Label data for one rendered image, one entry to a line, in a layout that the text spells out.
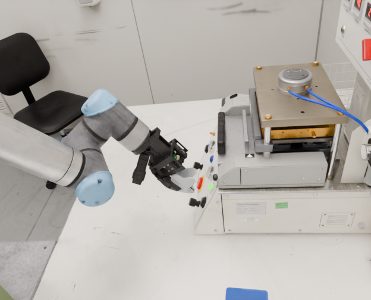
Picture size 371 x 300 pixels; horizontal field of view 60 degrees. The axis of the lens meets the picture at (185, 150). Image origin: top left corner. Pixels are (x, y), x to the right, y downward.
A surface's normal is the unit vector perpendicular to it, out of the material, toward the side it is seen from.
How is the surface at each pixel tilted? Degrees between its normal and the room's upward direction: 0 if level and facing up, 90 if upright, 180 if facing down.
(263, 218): 90
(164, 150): 91
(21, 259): 0
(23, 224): 0
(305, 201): 90
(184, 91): 90
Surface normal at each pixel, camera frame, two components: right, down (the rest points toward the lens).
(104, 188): 0.42, 0.56
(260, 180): -0.10, 0.63
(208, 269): -0.13, -0.78
